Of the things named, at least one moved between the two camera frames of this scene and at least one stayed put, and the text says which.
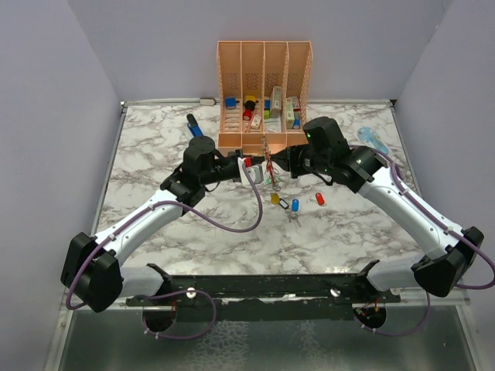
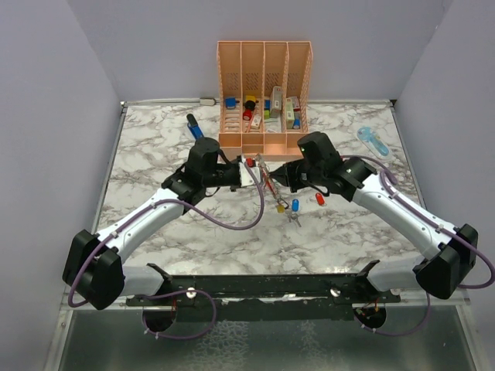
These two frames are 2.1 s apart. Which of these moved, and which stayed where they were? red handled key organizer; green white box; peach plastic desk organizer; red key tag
Moved: red handled key organizer
Stayed: red key tag; green white box; peach plastic desk organizer
